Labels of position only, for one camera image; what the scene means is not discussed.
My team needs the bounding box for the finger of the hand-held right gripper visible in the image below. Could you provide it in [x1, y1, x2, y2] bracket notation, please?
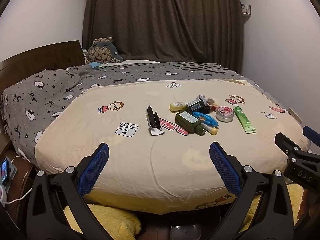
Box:
[302, 126, 320, 147]
[274, 132, 302, 156]

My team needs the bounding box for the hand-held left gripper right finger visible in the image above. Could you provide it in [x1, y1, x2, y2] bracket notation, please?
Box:
[209, 142, 295, 240]

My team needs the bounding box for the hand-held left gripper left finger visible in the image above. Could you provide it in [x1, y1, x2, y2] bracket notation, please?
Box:
[26, 142, 110, 240]

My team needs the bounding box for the white and yellow tube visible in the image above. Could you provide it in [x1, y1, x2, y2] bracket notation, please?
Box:
[201, 122, 218, 135]

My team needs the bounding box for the green tube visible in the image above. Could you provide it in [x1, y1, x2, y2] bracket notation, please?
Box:
[233, 105, 257, 134]

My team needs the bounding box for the yellow fluffy blanket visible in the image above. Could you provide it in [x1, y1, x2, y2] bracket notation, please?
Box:
[62, 182, 304, 240]

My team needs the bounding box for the blue plastic wrapper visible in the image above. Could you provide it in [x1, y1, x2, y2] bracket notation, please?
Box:
[192, 112, 220, 127]

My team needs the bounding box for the cream printed duvet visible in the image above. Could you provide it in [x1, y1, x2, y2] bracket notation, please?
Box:
[34, 79, 312, 215]

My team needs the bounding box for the round tin with pink lid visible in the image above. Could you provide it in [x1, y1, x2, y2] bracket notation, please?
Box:
[215, 106, 235, 122]

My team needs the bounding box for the dark green labelled bottle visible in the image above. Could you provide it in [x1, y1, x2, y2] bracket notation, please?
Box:
[175, 111, 207, 135]

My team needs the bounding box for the dark green labelled box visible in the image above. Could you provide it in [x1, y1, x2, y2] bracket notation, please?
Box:
[186, 98, 206, 113]

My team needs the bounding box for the wooden nightstand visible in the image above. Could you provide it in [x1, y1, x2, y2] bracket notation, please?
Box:
[0, 140, 35, 220]

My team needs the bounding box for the small yellow bottle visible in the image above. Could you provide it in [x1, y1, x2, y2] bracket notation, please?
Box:
[169, 101, 187, 112]

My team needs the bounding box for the grey printed blanket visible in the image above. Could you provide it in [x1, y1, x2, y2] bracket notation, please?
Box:
[0, 61, 260, 160]

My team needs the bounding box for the smartphone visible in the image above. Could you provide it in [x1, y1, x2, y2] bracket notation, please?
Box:
[1, 156, 12, 187]

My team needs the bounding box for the white pillow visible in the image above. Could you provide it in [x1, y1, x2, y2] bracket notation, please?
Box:
[100, 59, 160, 67]

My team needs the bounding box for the patterned plush toy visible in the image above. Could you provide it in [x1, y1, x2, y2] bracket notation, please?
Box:
[84, 37, 124, 64]

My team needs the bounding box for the wooden headboard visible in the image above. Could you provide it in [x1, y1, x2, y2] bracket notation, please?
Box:
[0, 40, 85, 93]

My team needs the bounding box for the dark brown curtain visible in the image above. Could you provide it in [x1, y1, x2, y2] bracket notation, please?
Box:
[82, 0, 244, 70]

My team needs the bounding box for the white cable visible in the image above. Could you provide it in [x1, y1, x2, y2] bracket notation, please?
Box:
[5, 155, 33, 204]

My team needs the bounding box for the wall shelf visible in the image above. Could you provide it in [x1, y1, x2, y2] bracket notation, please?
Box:
[240, 3, 252, 24]

